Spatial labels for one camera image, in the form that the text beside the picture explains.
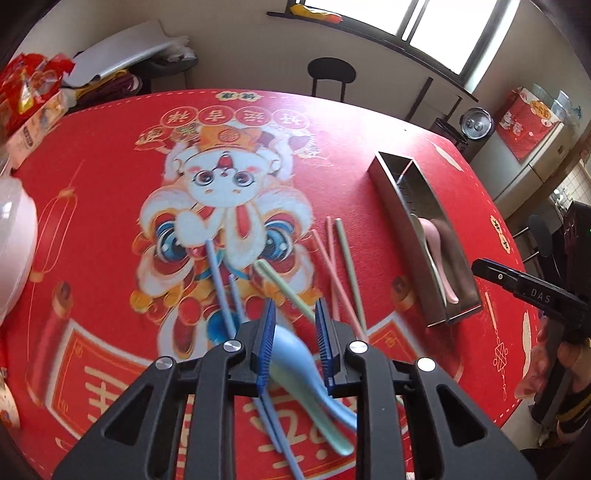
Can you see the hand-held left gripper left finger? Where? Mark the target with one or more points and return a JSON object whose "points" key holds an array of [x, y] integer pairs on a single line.
{"points": [[267, 344]]}

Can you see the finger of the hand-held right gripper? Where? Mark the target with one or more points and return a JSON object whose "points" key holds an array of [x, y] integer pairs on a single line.
{"points": [[496, 276]]}

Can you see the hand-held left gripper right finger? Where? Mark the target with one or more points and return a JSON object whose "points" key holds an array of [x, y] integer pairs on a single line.
{"points": [[324, 344]]}

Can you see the light blue spoon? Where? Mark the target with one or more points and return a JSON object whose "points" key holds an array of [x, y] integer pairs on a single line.
{"points": [[291, 355]]}

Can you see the blue chopstick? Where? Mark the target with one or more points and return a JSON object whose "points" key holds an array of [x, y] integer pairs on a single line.
{"points": [[236, 300], [217, 286]]}

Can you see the green chopstick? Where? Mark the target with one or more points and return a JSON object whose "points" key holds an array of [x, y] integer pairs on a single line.
{"points": [[351, 272], [286, 288]]}

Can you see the pink spoon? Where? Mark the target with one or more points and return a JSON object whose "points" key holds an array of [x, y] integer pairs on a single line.
{"points": [[438, 249]]}

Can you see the pink chopstick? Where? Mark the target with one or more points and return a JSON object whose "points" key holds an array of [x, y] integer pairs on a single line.
{"points": [[330, 267], [333, 277]]}

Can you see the white spoon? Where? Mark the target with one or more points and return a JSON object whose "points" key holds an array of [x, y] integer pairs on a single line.
{"points": [[422, 230]]}

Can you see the mint green spoon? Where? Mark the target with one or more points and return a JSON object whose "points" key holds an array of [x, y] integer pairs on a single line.
{"points": [[323, 431]]}

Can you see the stainless steel utensil tray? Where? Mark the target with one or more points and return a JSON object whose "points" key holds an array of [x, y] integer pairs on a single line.
{"points": [[397, 194]]}

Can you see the person's right hand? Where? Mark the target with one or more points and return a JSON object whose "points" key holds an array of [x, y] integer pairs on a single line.
{"points": [[575, 364]]}

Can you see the black stool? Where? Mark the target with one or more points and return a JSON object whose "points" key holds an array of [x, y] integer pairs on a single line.
{"points": [[539, 237]]}

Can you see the pink cloth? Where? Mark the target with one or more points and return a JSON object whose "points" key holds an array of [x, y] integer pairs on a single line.
{"points": [[531, 369]]}

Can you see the white cabinet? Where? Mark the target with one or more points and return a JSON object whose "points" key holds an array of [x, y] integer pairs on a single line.
{"points": [[521, 177]]}

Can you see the silver pressure cooker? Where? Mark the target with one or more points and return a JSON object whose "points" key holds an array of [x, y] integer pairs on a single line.
{"points": [[476, 124]]}

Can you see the red gift box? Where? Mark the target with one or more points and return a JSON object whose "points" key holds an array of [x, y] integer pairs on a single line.
{"points": [[526, 122]]}

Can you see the clear plastic containers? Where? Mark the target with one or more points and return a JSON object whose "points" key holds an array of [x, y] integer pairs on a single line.
{"points": [[554, 99]]}

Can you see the black leaning pole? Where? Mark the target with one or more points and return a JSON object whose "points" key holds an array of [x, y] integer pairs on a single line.
{"points": [[421, 99]]}

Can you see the red printed table mat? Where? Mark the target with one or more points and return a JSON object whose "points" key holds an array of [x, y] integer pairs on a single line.
{"points": [[115, 184]]}

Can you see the window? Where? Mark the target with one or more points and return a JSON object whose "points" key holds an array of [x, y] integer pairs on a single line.
{"points": [[443, 27]]}

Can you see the black round-back chair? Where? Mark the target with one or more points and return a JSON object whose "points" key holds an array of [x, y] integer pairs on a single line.
{"points": [[331, 70]]}

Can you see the white bowl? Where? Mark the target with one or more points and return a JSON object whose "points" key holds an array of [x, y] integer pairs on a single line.
{"points": [[14, 240]]}

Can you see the dark side furniture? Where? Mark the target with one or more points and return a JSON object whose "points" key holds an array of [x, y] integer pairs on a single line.
{"points": [[166, 74]]}

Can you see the red and yellow cloth pile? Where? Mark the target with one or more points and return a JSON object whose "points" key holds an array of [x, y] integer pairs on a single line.
{"points": [[111, 87]]}

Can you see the white plastic bag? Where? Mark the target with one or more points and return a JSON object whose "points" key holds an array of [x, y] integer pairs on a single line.
{"points": [[181, 50]]}

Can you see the yellow and red toy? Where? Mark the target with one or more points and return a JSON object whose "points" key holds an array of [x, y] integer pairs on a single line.
{"points": [[316, 13]]}

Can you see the grey board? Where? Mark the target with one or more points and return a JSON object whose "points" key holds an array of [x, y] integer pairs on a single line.
{"points": [[124, 50]]}

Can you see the red snack bag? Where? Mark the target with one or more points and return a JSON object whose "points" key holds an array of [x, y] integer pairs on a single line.
{"points": [[27, 87]]}

